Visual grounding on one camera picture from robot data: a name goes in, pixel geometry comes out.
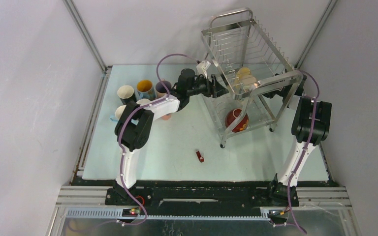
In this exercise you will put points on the light blue mug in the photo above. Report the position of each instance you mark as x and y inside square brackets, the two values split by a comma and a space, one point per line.
[118, 113]

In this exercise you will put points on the salmon pink cup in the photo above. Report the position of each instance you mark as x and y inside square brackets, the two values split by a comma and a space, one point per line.
[166, 117]

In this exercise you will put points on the pink mug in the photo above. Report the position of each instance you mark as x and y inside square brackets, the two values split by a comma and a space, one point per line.
[143, 101]

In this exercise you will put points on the aluminium frame post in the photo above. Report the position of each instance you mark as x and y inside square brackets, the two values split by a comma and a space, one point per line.
[85, 33]
[316, 32]

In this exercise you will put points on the beige cup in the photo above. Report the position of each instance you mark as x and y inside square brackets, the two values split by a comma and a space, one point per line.
[249, 82]

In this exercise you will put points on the small red broken piece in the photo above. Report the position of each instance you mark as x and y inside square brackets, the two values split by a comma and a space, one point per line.
[199, 156]

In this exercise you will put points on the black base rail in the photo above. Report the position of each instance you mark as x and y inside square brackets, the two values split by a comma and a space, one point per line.
[199, 199]

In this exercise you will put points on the metal dish rack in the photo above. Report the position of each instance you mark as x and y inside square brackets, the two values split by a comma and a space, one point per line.
[236, 39]

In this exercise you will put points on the pale pink cup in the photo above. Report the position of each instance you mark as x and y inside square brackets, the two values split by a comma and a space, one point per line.
[160, 88]

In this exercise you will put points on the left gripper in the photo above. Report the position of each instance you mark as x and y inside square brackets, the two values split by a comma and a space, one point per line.
[213, 89]

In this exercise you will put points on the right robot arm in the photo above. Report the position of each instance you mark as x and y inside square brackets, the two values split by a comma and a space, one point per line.
[311, 125]

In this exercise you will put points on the blue patterned mug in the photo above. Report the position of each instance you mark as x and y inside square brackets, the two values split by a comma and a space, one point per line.
[146, 90]

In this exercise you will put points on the aluminium frame post right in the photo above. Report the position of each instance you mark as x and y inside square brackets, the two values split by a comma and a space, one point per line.
[316, 32]

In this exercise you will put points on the aluminium frame post left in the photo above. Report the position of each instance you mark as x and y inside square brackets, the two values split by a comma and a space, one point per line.
[85, 33]

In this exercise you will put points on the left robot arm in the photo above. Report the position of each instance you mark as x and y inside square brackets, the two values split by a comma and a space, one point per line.
[134, 126]

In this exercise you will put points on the orange yellow cup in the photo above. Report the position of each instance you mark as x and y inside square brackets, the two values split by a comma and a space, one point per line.
[243, 72]

